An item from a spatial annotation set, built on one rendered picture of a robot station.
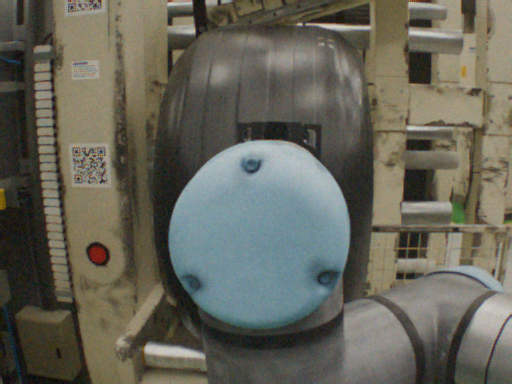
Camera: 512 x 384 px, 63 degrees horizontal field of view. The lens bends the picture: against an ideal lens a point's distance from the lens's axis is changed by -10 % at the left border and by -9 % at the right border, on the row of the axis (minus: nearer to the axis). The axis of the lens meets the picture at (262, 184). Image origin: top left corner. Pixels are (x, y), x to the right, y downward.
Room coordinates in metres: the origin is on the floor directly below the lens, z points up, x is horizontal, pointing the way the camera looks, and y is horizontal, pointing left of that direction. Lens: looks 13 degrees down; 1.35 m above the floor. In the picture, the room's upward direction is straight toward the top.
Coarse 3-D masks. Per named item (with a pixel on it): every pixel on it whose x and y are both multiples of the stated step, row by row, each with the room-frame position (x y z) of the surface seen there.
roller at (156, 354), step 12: (144, 348) 0.67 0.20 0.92; (156, 348) 0.66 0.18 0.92; (168, 348) 0.66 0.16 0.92; (180, 348) 0.66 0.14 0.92; (192, 348) 0.66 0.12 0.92; (144, 360) 0.65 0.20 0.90; (156, 360) 0.65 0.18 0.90; (168, 360) 0.65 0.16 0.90; (180, 360) 0.65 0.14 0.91; (192, 360) 0.65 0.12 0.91; (204, 360) 0.65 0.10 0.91
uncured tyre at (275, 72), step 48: (192, 48) 0.67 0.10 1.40; (240, 48) 0.64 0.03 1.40; (288, 48) 0.64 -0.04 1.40; (336, 48) 0.64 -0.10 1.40; (192, 96) 0.58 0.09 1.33; (240, 96) 0.58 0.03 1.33; (288, 96) 0.57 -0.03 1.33; (336, 96) 0.57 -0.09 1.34; (192, 144) 0.55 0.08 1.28; (336, 144) 0.54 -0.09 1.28
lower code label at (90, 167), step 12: (72, 144) 0.74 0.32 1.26; (84, 144) 0.74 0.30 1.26; (96, 144) 0.74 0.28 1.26; (72, 156) 0.74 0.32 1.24; (84, 156) 0.74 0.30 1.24; (96, 156) 0.74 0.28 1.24; (108, 156) 0.73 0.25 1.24; (72, 168) 0.74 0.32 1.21; (84, 168) 0.74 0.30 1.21; (96, 168) 0.74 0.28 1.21; (108, 168) 0.73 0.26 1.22; (72, 180) 0.74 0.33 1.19; (84, 180) 0.74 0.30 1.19; (96, 180) 0.74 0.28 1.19; (108, 180) 0.73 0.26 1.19
